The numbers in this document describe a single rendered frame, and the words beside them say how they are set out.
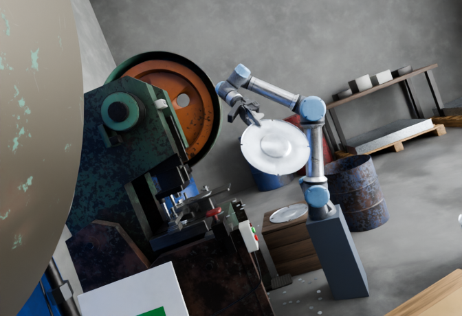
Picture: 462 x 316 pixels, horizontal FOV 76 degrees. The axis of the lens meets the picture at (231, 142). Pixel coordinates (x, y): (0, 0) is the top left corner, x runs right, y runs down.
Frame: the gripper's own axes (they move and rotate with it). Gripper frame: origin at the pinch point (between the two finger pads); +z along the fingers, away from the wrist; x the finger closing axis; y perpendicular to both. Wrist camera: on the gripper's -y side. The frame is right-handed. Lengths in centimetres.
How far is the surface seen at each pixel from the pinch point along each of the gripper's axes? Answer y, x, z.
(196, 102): 6, 33, -72
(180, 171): -29, 39, -27
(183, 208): -34, 53, -14
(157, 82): -11, 24, -95
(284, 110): 227, 207, -201
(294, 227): 28, 88, 14
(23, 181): -72, -64, 55
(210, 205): -21, 53, -7
